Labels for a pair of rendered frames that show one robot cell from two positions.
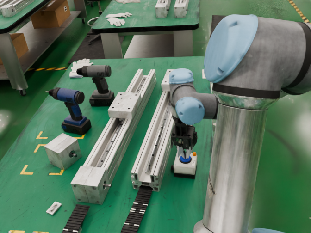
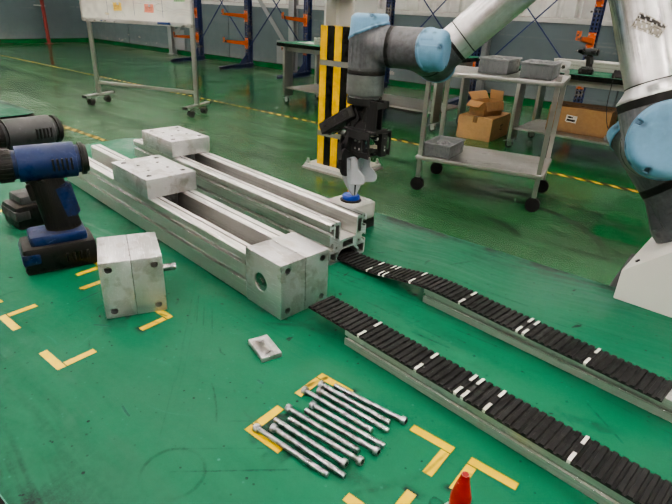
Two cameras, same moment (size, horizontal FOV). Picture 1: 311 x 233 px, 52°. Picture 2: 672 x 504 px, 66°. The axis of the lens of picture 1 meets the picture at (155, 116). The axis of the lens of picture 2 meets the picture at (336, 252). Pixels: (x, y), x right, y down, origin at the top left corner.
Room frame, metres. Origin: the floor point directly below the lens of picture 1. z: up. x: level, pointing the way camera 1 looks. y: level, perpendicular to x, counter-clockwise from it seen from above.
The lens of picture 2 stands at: (0.40, 0.89, 1.23)
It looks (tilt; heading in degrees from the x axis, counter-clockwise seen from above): 25 degrees down; 298
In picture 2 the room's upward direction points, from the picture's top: 3 degrees clockwise
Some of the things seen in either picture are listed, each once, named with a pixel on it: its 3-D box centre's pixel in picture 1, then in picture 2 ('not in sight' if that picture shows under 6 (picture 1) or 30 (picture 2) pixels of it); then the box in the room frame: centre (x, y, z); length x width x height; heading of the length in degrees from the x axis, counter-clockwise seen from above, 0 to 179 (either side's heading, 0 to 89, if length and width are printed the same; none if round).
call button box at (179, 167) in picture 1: (183, 164); (347, 212); (0.90, -0.09, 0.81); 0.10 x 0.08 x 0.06; 74
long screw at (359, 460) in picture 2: not in sight; (324, 439); (0.62, 0.50, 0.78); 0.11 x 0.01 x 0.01; 172
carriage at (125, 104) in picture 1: (125, 107); (154, 181); (1.26, 0.13, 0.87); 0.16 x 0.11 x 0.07; 164
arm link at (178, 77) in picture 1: (181, 88); (369, 44); (0.88, -0.09, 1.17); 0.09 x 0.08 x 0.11; 4
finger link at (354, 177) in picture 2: (179, 151); (355, 177); (0.88, -0.08, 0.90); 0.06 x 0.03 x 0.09; 164
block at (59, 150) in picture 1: (65, 152); (139, 272); (1.03, 0.39, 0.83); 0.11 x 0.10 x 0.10; 52
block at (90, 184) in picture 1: (94, 185); (292, 271); (0.83, 0.25, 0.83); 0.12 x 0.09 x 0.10; 74
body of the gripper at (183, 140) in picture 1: (183, 129); (365, 127); (0.87, -0.09, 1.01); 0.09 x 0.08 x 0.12; 164
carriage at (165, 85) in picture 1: (175, 82); (176, 145); (1.45, -0.12, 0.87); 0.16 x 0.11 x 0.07; 164
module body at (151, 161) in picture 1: (166, 118); (230, 186); (1.21, -0.05, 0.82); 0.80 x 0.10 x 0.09; 164
